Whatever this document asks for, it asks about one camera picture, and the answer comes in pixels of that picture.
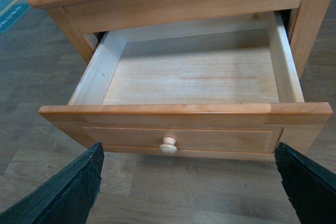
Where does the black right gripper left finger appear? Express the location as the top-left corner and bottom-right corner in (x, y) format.
(1, 143), (104, 223)

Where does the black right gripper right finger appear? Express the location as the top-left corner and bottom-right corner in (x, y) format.
(275, 142), (335, 223)

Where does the wooden drawer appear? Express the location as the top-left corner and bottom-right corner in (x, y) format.
(39, 12), (333, 161)

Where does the green floor mat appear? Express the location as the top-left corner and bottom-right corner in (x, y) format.
(1, 2), (30, 33)

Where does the wooden nightstand cabinet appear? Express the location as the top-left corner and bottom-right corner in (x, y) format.
(27, 0), (336, 79)

